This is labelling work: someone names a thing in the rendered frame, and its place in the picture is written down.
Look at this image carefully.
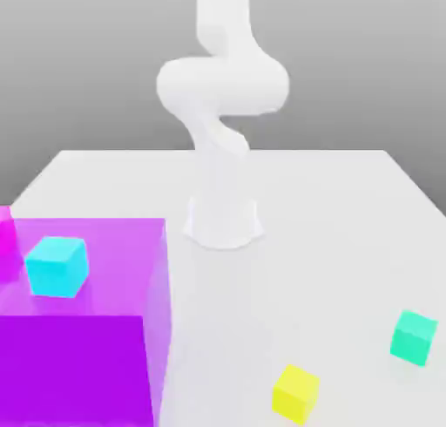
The small cyan cube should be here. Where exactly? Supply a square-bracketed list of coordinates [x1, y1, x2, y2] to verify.
[24, 235, 90, 300]

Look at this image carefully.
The small yellow cube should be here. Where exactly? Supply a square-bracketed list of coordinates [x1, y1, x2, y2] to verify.
[272, 363, 321, 427]

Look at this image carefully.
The large purple box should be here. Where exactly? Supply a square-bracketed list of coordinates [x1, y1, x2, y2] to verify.
[0, 217, 172, 427]

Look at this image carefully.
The small teal cube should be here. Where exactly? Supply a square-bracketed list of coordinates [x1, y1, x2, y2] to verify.
[389, 308, 439, 368]

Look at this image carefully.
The small magenta cube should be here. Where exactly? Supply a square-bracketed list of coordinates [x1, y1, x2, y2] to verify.
[0, 205, 18, 283]

